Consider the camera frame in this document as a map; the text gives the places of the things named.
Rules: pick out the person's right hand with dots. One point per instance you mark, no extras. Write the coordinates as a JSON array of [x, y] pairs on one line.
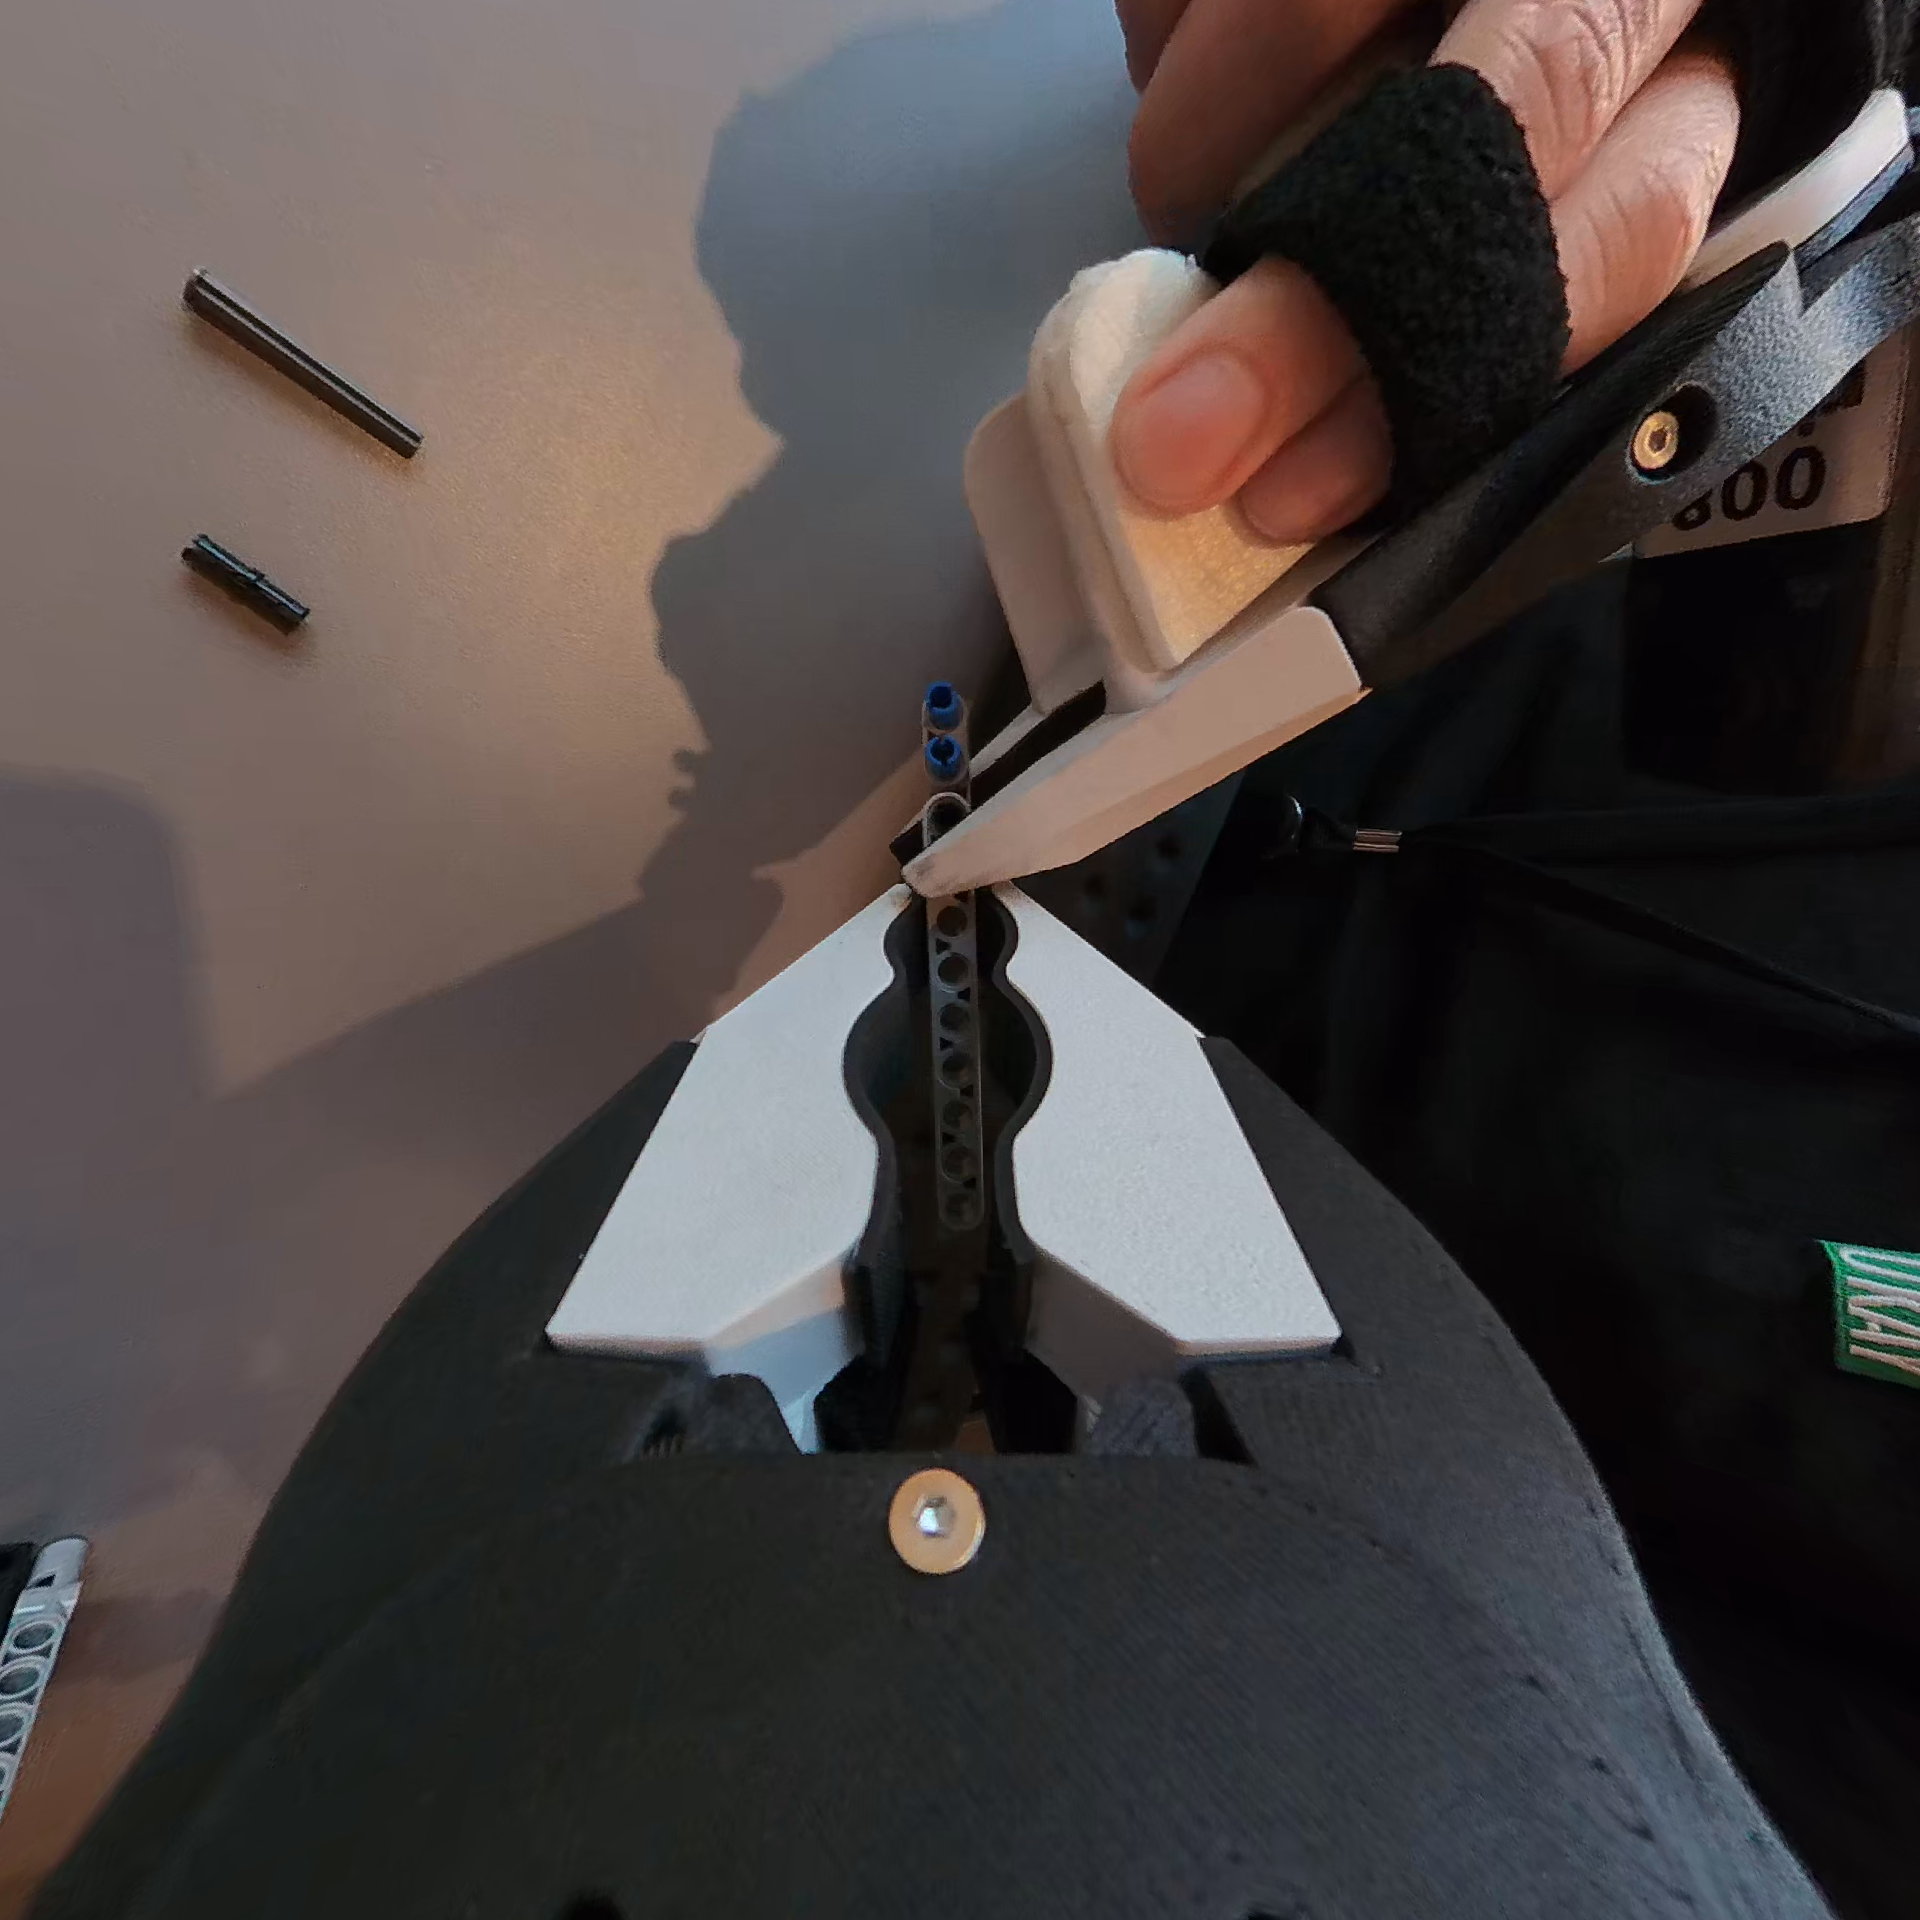
[[1620, 118]]

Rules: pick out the grey L-beam with blue pins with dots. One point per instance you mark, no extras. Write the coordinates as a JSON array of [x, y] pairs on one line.
[[943, 749]]

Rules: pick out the person's black clothing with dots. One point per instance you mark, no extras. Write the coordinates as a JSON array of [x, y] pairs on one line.
[[1576, 1050]]

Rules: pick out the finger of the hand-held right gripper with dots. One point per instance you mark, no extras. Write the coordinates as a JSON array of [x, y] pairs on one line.
[[1170, 749]]

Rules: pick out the short black connector pin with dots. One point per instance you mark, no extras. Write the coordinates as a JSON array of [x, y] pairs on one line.
[[244, 580]]

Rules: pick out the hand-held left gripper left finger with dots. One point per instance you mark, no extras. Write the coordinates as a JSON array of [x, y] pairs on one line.
[[733, 1200]]

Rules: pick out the long grey holed beam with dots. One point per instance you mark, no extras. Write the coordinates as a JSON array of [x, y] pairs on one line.
[[955, 1050]]

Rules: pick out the grey orange toy robot model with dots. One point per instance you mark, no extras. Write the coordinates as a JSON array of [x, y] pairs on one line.
[[37, 1651]]

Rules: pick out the grey desk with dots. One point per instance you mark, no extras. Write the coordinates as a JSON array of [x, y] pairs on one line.
[[451, 900]]

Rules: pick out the thin dark axle rod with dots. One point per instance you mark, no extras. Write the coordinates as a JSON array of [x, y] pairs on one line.
[[300, 358]]

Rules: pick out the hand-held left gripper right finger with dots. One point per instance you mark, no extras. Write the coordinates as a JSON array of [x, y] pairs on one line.
[[1170, 1200]]

